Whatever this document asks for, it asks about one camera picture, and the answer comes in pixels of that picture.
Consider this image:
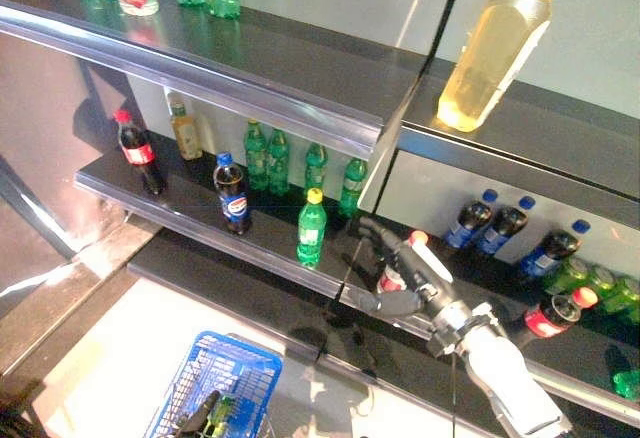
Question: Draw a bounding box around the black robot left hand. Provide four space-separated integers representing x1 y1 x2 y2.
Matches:
174 390 236 438

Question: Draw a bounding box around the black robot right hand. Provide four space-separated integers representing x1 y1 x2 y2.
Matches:
349 216 455 318

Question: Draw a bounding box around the cola bottle with red cap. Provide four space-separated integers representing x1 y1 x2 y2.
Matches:
112 108 167 196
375 229 430 295
522 286 599 339

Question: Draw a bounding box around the blue plastic shopping basket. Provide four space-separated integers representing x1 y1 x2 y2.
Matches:
143 330 284 438

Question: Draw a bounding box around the pepsi bottle with blue cap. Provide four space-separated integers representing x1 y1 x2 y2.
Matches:
442 188 500 250
213 151 253 236
517 218 592 280
474 195 537 257

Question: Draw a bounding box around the green soda bottle yellow cap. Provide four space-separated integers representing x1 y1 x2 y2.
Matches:
296 187 328 267

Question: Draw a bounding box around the large yellow tea bottle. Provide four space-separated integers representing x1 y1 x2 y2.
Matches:
436 0 576 133

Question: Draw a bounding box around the small yellow tea bottle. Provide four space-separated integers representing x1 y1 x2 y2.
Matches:
167 91 204 161

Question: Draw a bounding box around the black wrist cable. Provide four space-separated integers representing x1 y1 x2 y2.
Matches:
449 350 459 438

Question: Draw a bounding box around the black shelf board with rail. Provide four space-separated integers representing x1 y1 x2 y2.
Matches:
0 0 432 160
74 130 431 342
424 237 640 429
357 60 640 260

